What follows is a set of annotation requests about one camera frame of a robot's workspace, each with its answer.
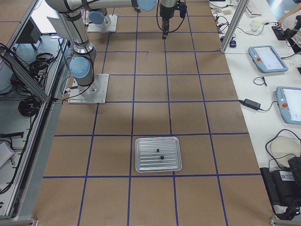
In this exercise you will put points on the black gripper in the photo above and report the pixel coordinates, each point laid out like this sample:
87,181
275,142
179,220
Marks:
166,13

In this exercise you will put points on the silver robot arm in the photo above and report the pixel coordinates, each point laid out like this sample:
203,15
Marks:
99,17
84,52

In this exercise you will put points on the ribbed silver metal tray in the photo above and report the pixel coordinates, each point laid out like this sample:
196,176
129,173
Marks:
149,149

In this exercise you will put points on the blue teach pendant far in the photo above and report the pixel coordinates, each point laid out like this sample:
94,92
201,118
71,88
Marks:
267,59

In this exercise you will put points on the blue teach pendant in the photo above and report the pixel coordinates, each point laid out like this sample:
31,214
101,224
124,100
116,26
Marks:
267,59
289,102

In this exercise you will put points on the black power adapter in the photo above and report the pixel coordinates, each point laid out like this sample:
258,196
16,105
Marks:
250,104

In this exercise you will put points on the blue teach pendant near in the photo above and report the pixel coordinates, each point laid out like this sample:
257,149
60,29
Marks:
289,102

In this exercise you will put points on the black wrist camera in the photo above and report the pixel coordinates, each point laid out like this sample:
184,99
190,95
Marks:
182,7

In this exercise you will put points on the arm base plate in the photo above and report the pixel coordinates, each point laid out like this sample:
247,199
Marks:
96,93
92,28

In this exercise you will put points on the aluminium frame post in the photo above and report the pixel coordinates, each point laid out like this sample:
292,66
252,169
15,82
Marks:
242,4

